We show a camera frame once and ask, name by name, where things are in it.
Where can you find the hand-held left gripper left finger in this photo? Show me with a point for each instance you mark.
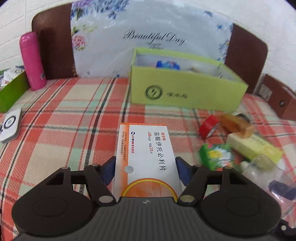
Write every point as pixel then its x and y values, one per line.
pixel 108 171

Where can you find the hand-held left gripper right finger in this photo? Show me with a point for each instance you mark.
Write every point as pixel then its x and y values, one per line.
pixel 182 171

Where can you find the small green box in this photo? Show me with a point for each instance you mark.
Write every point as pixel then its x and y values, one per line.
pixel 217 157

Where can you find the white orange medicine box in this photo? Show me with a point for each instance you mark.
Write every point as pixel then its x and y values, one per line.
pixel 148 157

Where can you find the tan gold box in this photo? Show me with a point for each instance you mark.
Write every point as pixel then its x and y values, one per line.
pixel 233 125

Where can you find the yellow-green medicine box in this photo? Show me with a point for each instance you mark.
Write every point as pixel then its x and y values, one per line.
pixel 254 146

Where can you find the light green cardboard box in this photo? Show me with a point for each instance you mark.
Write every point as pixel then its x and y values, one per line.
pixel 185 92

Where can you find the blue gum pack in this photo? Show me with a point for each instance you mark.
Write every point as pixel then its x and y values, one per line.
pixel 167 65

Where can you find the red tape roll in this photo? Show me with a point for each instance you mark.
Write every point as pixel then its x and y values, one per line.
pixel 207 126

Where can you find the plaid bed sheet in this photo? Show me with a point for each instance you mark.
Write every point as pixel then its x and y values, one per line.
pixel 69 120

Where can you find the clear plastic bottle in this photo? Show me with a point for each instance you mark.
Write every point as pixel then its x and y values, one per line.
pixel 252 171

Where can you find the purple box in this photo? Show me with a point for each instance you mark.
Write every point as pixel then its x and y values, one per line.
pixel 282 188

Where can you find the clear plastic bag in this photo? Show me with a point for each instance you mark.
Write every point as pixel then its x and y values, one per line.
pixel 285 173

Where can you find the white round device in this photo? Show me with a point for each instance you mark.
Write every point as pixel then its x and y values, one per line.
pixel 10 125

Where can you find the floral plastic-wrapped cushion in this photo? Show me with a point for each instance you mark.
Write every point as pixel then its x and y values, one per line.
pixel 111 58

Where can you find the brown cardboard box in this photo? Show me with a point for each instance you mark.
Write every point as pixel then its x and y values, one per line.
pixel 286 106

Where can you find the dark green open box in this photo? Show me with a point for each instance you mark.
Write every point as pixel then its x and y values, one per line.
pixel 11 95

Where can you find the pink thermos bottle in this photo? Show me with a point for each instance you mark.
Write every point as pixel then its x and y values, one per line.
pixel 33 62

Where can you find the white small packet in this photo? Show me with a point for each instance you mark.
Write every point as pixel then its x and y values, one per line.
pixel 12 75

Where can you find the brown wooden headboard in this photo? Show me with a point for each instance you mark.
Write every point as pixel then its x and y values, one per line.
pixel 55 46

